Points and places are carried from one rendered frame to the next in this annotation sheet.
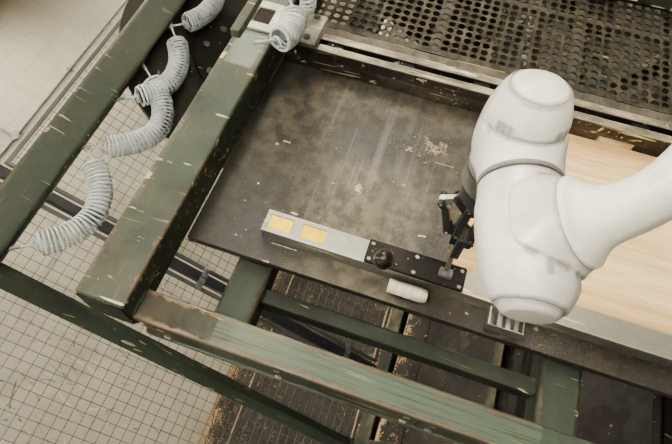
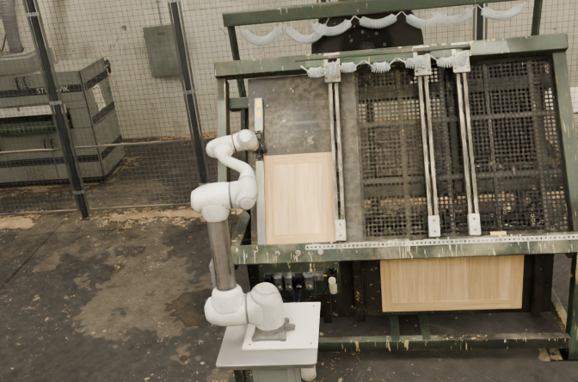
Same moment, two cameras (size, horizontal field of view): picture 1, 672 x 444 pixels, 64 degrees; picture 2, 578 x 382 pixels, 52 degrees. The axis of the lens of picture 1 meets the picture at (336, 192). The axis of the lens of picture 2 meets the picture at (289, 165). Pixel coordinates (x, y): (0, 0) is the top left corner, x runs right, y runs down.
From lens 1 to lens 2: 3.03 m
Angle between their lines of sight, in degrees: 37
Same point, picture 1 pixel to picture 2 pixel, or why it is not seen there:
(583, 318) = (261, 196)
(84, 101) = (297, 11)
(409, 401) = not seen: hidden behind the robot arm
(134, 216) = (239, 64)
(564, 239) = (214, 147)
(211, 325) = (221, 99)
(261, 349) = (220, 114)
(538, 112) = (237, 137)
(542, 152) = (236, 142)
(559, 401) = not seen: hidden behind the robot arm
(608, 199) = (220, 150)
